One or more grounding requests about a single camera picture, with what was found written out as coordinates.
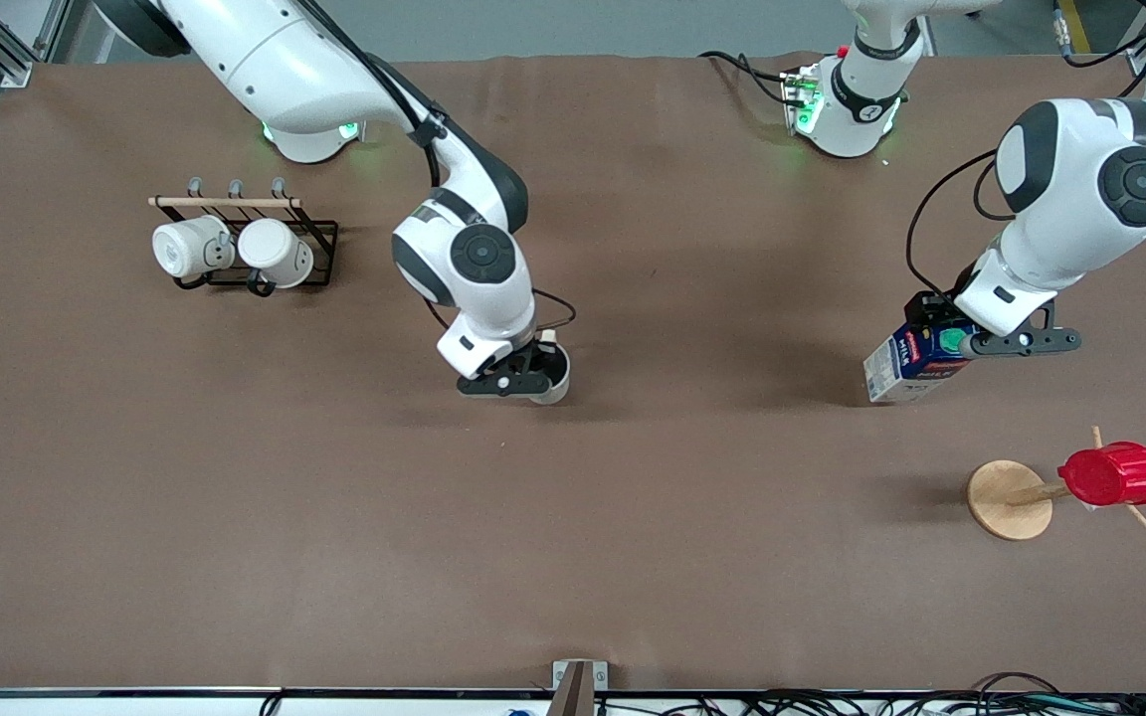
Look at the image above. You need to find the white mug with grey inside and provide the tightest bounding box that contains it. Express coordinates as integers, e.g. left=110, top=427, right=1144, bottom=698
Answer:
left=530, top=330, right=572, bottom=407

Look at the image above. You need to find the blue milk carton green cap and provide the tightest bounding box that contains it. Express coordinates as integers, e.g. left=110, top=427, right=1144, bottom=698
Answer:
left=862, top=320, right=977, bottom=405

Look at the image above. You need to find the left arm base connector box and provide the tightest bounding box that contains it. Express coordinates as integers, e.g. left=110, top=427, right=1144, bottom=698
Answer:
left=780, top=62, right=825, bottom=136

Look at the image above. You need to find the wooden cup tree stand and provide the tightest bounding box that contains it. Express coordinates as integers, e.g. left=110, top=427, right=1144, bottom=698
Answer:
left=967, top=426, right=1146, bottom=542

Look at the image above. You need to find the red plastic cup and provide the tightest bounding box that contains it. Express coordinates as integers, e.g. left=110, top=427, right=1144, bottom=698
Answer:
left=1057, top=442, right=1146, bottom=508

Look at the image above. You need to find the white ceramic mug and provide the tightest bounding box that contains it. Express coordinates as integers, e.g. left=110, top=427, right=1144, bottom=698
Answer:
left=152, top=216, right=236, bottom=282
left=237, top=219, right=315, bottom=291

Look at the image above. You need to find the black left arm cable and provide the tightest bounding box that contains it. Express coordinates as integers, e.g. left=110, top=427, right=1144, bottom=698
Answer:
left=906, top=149, right=1017, bottom=299

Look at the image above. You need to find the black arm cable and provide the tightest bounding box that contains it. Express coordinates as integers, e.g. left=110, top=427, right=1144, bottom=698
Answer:
left=334, top=30, right=577, bottom=334
left=906, top=149, right=1017, bottom=299

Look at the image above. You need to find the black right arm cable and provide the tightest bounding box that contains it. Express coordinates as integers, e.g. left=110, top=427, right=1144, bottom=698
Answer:
left=334, top=30, right=577, bottom=334

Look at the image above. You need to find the grey metal mounting bracket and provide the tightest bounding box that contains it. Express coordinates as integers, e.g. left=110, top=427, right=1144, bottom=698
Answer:
left=552, top=659, right=609, bottom=716

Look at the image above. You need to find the black left base cable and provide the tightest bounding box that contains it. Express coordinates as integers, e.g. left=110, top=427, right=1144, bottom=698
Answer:
left=699, top=50, right=795, bottom=105

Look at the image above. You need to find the brown camera pole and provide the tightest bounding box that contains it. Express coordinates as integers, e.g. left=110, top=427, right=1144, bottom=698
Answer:
left=545, top=662, right=596, bottom=716

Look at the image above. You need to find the black wire mug rack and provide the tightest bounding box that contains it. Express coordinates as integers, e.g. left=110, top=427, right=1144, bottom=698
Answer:
left=147, top=177, right=340, bottom=297

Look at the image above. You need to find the black cable bundle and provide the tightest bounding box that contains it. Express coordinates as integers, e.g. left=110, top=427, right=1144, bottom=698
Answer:
left=593, top=672, right=1146, bottom=716

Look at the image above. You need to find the aluminium frame profile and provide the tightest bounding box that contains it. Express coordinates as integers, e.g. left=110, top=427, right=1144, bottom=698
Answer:
left=0, top=0, right=72, bottom=89

